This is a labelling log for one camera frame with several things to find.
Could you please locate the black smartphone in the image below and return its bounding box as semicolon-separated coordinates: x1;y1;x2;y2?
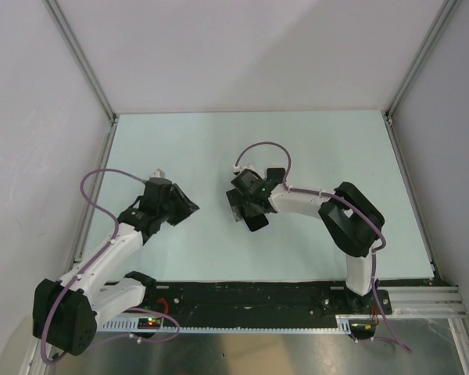
244;214;269;232
266;167;286;184

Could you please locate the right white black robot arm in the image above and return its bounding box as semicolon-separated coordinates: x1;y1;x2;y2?
226;166;385;313

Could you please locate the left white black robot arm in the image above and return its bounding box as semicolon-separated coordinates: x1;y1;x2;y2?
32;177;199;365

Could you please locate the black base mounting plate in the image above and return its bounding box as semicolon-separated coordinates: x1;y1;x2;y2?
139;281;392;327

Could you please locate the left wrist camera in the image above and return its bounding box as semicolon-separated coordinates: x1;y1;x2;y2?
149;169;165;179

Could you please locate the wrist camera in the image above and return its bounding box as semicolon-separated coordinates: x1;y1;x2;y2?
233;164;256;175
149;169;165;179

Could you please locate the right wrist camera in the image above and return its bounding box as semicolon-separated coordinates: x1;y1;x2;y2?
233;164;256;175

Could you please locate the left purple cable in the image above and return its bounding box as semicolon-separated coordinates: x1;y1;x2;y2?
38;168;181;364

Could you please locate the grey slotted cable duct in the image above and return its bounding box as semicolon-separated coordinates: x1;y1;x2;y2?
97;315;373;334

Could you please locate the left aluminium frame post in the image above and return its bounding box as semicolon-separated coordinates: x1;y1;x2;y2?
42;0;117;124

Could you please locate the aluminium frame post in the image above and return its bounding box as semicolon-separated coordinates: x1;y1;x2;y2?
42;0;117;124
383;0;461;125

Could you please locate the right aluminium frame post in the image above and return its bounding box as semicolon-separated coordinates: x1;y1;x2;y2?
383;0;461;125

